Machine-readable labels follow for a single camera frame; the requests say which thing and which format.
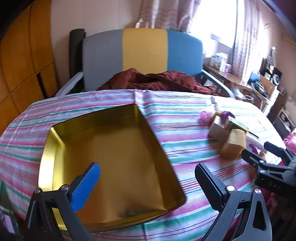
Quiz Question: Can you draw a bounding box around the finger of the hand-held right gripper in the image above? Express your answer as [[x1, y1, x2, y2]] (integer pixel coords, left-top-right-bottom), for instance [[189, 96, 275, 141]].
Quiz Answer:
[[242, 149, 290, 173], [264, 141, 296, 166]]

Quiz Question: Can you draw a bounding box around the wooden wardrobe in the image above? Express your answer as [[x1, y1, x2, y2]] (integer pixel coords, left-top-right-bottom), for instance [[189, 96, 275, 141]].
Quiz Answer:
[[0, 0, 60, 137]]

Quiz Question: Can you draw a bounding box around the white paper carton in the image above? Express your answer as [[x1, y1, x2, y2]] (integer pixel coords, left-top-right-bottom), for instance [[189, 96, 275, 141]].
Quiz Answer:
[[209, 115, 232, 142]]

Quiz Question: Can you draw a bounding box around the pink bedding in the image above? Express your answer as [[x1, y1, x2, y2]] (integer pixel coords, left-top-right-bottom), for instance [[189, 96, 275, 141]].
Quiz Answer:
[[283, 131, 296, 154]]

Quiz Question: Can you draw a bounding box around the cardboard box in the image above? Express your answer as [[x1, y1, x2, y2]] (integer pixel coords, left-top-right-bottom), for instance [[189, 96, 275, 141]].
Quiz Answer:
[[260, 74, 281, 102]]

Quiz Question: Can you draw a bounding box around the striped tablecloth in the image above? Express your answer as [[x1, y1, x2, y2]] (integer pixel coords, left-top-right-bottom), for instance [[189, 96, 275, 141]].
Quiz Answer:
[[0, 89, 288, 241]]

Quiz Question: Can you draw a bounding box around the maroon jacket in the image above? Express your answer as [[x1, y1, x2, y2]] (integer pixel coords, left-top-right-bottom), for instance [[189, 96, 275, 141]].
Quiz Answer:
[[97, 68, 226, 96]]

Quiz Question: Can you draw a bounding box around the small green box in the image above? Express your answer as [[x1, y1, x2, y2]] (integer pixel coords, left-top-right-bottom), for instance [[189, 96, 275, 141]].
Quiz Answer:
[[227, 116, 250, 133]]

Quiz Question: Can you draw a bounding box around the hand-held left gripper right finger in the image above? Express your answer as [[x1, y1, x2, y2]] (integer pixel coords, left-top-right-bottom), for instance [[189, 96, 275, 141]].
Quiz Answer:
[[195, 163, 272, 241]]

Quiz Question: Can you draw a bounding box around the pink hair roller case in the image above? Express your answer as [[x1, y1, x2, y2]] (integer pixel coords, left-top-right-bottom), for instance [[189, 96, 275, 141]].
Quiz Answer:
[[199, 110, 214, 122]]

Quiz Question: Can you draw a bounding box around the grey yellow blue chair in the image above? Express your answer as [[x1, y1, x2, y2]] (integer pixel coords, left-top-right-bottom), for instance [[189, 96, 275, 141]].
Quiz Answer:
[[55, 28, 235, 98]]

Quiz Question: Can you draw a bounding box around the pink checked curtain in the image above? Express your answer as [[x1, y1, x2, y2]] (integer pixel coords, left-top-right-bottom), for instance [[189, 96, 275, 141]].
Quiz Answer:
[[232, 0, 263, 79], [135, 0, 199, 33]]

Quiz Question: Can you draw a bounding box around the white box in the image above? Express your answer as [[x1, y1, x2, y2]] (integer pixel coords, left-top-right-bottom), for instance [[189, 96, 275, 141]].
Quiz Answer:
[[215, 52, 228, 72]]

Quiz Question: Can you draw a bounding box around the gold tin box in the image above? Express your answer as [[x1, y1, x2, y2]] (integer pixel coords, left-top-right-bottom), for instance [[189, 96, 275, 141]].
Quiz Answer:
[[38, 104, 186, 232]]

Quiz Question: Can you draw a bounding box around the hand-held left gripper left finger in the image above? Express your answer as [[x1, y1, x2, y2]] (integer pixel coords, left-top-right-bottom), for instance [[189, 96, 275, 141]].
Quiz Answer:
[[24, 162, 101, 241]]

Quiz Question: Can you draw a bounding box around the wooden desk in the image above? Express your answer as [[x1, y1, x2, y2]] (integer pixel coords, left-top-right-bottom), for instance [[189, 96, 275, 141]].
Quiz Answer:
[[203, 64, 271, 109]]

